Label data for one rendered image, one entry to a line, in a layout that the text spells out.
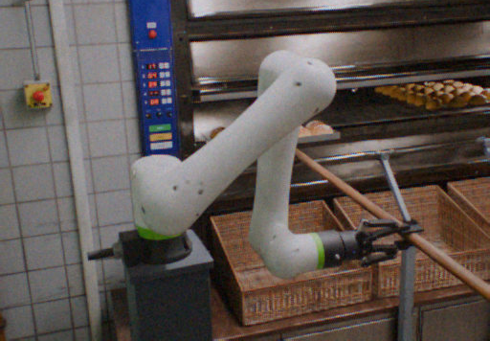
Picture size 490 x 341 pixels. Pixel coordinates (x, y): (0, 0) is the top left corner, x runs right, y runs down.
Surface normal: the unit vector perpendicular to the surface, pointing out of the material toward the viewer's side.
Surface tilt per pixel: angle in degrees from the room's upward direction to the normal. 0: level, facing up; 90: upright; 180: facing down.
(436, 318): 90
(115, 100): 90
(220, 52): 70
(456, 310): 91
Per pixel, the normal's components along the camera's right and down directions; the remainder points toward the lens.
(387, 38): 0.25, -0.07
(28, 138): 0.28, 0.27
